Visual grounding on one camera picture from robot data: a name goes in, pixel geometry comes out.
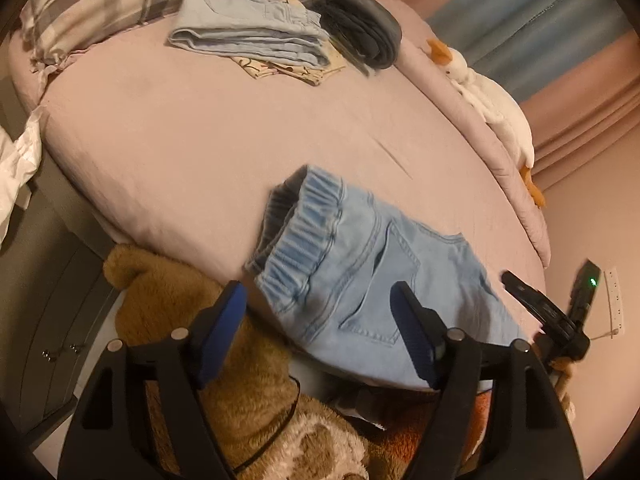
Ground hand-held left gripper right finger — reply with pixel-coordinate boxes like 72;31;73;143
389;280;586;480

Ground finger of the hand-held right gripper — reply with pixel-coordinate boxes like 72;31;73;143
501;271;591;361

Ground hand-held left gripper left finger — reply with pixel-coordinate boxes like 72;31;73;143
57;280;248;480

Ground light blue denim pants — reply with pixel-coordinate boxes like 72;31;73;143
245;164;531;391

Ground folded pale blue pants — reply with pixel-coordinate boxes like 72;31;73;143
167;0;333;68

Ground folded dark grey pants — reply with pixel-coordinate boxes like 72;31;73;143
305;0;403;71

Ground brown teddy bear plush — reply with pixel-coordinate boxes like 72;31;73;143
102;244;381;480

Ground orange fluffy plush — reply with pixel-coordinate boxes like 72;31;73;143
360;390;493;480

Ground pink quilted duvet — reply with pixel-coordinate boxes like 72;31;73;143
270;0;553;268

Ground grey cabinet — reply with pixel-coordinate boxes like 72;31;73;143
0;75;126;456

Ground bed with pink sheet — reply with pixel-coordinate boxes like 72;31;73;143
10;0;551;361

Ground white goose plush toy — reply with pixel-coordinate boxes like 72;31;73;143
425;37;548;208

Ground white cloth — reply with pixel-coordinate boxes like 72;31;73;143
0;107;46;251

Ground cream printed cloth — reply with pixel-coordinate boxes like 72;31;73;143
230;0;348;86

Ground blue curtain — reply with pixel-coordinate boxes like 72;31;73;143
425;0;623;106

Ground white wall socket strip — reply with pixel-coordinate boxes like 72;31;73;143
602;267;626;338

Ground black cable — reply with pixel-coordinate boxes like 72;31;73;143
232;375;301;473

